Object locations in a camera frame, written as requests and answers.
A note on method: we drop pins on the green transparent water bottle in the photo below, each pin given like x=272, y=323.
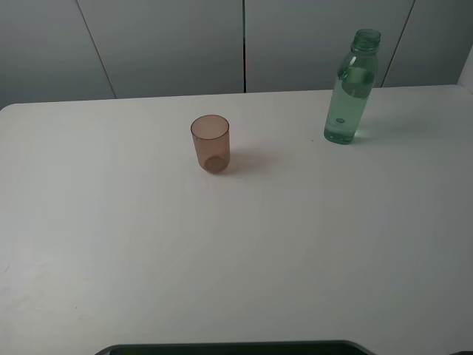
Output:
x=354, y=82

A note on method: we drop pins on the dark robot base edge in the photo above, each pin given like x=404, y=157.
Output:
x=283, y=348

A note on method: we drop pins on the pink translucent plastic cup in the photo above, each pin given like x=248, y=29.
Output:
x=211, y=137

